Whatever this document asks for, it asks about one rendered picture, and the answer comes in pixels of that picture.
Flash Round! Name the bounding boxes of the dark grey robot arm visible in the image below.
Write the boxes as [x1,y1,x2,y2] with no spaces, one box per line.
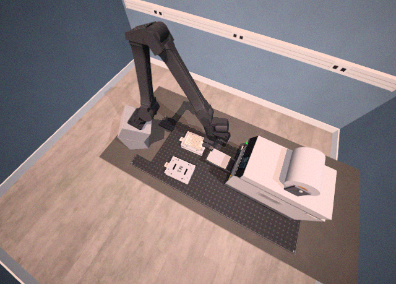
[125,21,231,143]

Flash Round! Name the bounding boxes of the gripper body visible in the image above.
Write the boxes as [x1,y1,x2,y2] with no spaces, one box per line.
[202,133,214,148]

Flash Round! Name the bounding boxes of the white roll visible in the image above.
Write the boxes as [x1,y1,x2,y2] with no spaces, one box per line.
[284,147,325,196]

